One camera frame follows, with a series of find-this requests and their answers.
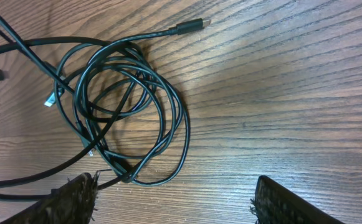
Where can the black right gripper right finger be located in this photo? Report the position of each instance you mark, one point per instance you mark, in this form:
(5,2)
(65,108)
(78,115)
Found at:
(274,204)

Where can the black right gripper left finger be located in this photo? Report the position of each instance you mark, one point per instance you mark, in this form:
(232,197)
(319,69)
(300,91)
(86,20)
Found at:
(73,203)

